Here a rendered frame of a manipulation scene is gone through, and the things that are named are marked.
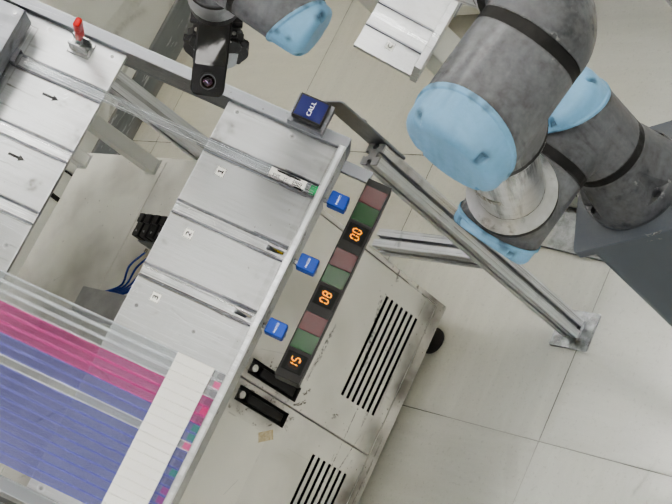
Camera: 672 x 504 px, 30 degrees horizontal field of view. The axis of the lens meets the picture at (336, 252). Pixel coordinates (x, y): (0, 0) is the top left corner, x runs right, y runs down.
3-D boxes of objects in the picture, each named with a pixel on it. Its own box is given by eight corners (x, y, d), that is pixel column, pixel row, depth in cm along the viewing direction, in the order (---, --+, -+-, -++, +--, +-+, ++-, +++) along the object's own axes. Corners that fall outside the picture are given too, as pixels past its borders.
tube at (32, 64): (319, 189, 193) (319, 187, 192) (315, 197, 193) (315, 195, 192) (28, 59, 198) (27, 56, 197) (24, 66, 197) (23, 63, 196)
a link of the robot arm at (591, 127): (658, 120, 165) (606, 60, 156) (598, 203, 164) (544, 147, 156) (596, 98, 174) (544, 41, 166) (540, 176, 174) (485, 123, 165)
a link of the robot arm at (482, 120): (588, 191, 169) (581, 51, 117) (524, 281, 169) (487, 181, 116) (515, 144, 172) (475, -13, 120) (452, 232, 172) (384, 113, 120)
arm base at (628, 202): (687, 124, 174) (654, 84, 168) (684, 215, 167) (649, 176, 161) (591, 152, 184) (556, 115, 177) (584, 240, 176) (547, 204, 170)
